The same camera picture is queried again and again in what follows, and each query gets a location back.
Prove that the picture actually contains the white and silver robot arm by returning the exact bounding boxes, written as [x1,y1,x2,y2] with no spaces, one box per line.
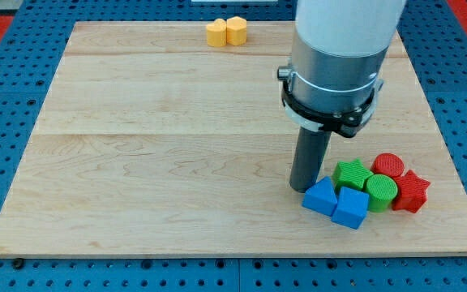
[277,0,405,138]

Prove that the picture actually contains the yellow heart block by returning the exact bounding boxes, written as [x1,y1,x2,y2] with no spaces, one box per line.
[205,19,227,47]

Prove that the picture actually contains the yellow hexagon block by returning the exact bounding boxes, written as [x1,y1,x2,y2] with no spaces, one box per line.
[226,16,247,46]

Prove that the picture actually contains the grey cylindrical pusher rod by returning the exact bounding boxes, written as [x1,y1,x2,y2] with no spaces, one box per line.
[289,127,331,193]

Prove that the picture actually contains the light wooden board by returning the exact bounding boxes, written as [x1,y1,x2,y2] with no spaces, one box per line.
[0,22,467,259]

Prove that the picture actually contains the blue triangle block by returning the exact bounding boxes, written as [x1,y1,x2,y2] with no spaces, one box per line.
[302,176,338,217]

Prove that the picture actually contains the green star block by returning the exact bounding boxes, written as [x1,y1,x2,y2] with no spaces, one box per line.
[332,158,374,193]

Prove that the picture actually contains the blue cube block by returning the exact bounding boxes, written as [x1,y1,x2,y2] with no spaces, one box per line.
[331,187,369,230]

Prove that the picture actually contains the red cylinder block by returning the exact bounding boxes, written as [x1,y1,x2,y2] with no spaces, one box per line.
[371,152,405,177]

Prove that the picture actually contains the green cylinder block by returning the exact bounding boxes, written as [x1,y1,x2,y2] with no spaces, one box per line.
[364,174,398,213]

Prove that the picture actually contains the red star block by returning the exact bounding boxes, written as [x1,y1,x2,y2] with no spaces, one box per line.
[392,170,431,213]

